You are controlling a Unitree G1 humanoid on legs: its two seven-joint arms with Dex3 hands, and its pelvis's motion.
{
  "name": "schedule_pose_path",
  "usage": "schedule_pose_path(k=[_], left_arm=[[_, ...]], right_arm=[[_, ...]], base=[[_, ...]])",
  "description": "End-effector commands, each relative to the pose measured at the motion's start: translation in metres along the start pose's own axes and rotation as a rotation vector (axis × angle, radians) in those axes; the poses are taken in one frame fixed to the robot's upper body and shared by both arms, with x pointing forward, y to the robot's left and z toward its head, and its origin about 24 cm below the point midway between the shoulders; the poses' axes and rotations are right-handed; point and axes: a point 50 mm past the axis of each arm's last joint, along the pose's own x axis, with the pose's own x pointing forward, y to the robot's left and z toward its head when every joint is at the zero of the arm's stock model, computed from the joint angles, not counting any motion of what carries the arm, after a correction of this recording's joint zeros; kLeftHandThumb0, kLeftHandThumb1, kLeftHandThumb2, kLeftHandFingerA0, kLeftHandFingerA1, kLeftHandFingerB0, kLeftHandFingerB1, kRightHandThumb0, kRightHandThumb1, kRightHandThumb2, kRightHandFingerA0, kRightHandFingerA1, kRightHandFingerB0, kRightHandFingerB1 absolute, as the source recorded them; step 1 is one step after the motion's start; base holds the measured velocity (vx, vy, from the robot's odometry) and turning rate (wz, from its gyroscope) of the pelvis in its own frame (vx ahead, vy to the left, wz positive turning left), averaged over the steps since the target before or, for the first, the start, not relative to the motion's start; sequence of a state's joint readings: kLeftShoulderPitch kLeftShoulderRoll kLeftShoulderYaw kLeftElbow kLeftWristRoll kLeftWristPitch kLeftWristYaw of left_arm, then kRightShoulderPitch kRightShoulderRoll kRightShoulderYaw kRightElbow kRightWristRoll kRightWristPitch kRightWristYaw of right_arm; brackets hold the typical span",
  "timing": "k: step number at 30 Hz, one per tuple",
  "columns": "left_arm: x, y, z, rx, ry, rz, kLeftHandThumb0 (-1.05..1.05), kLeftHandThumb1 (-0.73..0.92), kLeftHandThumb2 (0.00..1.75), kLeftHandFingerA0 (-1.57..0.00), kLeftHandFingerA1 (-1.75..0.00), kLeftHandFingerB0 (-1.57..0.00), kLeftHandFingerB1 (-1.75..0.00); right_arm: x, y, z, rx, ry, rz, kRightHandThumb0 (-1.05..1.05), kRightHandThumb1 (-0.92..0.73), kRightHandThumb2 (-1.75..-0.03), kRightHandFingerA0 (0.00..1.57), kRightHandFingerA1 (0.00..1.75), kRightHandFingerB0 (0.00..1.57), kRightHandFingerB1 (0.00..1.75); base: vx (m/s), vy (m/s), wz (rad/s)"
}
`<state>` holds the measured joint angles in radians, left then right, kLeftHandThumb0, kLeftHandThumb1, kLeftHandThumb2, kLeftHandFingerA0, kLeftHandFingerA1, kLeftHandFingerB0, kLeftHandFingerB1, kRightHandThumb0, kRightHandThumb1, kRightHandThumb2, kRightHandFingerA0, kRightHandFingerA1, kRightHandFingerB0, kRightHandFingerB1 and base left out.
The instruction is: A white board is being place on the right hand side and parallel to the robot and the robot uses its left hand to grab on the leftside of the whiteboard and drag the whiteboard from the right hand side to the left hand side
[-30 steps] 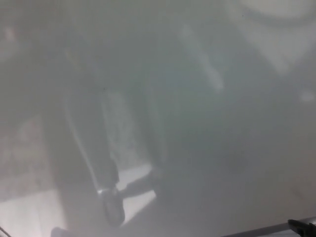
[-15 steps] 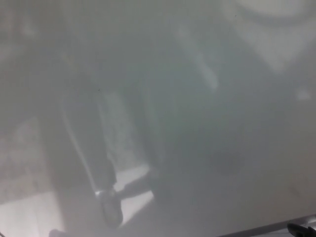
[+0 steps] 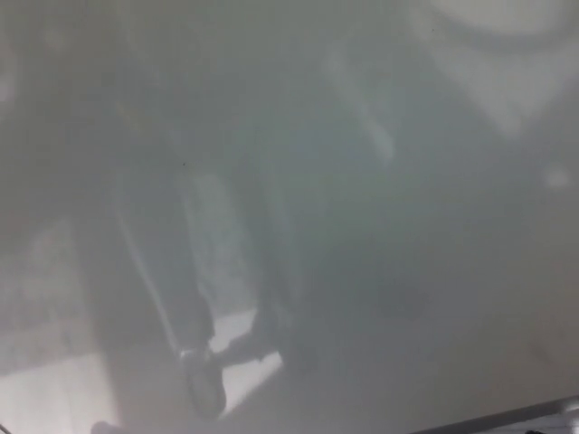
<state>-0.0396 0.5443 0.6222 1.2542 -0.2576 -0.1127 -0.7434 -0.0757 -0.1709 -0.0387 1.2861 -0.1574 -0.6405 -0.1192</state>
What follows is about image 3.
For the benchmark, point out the grey glossy door panel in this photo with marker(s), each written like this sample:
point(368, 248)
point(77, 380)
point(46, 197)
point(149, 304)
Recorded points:
point(316, 135)

